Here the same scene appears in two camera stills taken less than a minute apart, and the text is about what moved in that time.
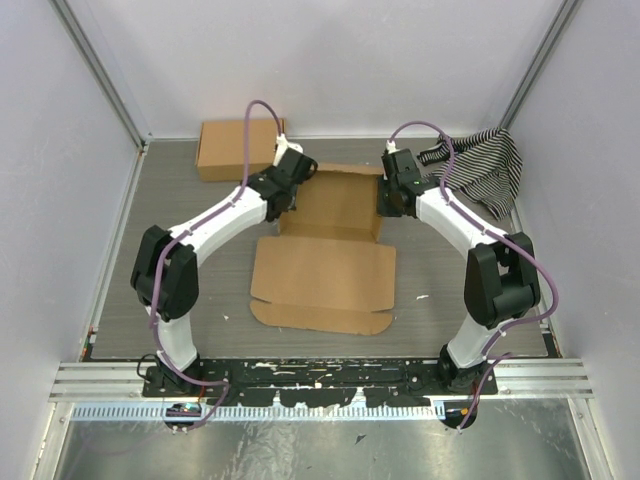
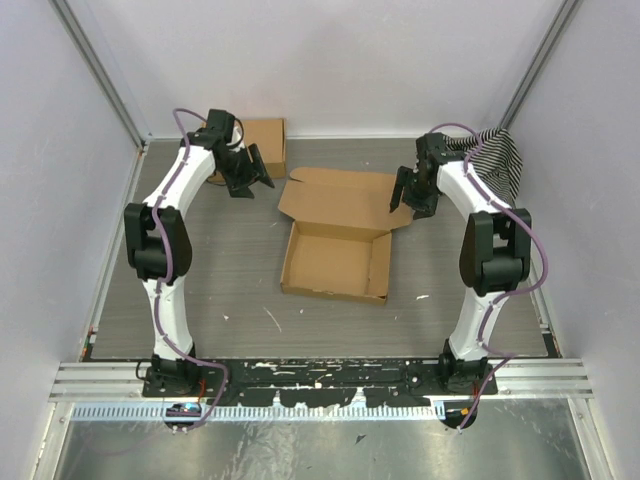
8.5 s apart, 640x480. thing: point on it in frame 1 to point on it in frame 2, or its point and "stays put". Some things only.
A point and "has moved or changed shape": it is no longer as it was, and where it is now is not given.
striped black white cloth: [486, 165] stays put
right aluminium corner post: [551, 42] stays put
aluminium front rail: [122, 381] stays put
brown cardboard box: [326, 270] has moved or changed shape
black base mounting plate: [295, 381] stays put
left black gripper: [268, 171] to [239, 187]
